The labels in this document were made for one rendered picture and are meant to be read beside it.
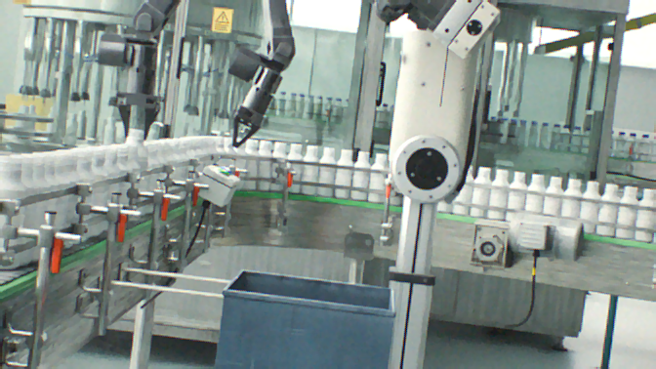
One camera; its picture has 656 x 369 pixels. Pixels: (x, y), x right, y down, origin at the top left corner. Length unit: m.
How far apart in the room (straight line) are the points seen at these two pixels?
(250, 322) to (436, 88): 0.87
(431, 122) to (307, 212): 1.49
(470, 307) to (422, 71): 5.24
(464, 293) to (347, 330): 5.79
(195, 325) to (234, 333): 3.92
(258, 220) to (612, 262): 1.15
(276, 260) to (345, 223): 1.78
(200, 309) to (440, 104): 3.44
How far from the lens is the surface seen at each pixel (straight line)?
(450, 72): 3.01
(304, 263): 6.22
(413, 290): 3.10
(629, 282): 4.31
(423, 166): 3.02
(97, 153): 2.51
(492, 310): 8.19
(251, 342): 2.40
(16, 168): 1.99
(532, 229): 4.18
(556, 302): 8.23
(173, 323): 6.33
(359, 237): 4.48
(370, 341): 2.38
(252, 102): 3.15
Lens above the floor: 1.29
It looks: 3 degrees down
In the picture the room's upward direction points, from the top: 7 degrees clockwise
